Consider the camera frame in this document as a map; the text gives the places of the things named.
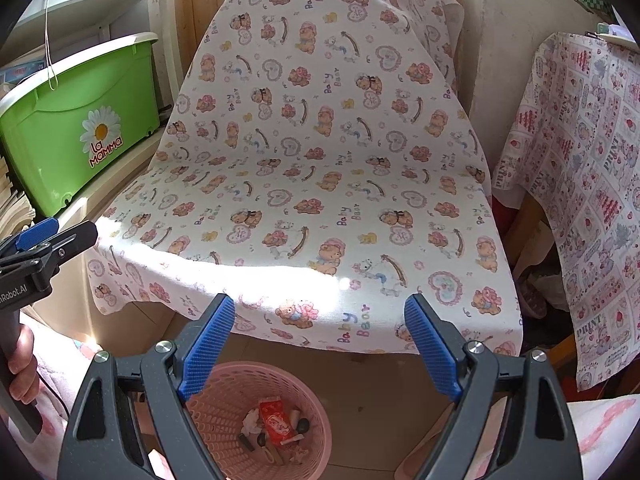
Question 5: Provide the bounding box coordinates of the bear printed white cloth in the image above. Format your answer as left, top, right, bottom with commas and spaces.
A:
85, 0, 523, 358

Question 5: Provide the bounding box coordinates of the person's pink printed clothing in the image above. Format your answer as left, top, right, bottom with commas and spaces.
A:
15, 310, 640, 480

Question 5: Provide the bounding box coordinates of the black cable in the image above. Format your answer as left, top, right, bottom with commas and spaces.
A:
37, 375, 71, 417

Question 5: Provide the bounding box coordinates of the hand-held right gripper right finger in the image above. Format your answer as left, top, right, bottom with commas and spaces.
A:
404, 294, 583, 480

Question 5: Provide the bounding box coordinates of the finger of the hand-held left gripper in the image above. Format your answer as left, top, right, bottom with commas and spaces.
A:
0, 218, 61, 256
30, 221, 99, 271

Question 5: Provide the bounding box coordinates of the person's left hand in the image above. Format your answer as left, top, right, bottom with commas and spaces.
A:
9, 327, 38, 403

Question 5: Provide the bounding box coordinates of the red snack wrapper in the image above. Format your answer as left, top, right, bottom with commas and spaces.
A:
258, 396, 295, 447

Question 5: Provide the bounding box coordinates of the pink printed tablecloth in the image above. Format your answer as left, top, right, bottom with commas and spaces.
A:
492, 32, 640, 393

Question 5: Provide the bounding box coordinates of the green plastic storage box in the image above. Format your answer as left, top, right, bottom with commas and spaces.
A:
0, 40, 161, 218

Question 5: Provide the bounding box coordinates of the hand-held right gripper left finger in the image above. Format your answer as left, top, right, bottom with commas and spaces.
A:
57, 294, 236, 480

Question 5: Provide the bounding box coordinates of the wooden chair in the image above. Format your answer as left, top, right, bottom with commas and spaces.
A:
507, 192, 581, 381

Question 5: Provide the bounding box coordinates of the white box lid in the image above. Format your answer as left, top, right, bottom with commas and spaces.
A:
0, 32, 160, 116

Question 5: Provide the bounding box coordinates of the pink plastic basket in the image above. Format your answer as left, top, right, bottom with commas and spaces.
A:
185, 360, 332, 480

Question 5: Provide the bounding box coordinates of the stack of worn books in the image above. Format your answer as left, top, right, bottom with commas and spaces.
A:
0, 165, 38, 241

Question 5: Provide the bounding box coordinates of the dark pink slipper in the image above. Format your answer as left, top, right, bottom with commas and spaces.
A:
517, 265, 551, 321

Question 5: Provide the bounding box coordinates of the thin white string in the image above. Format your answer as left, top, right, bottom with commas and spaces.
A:
45, 0, 61, 93

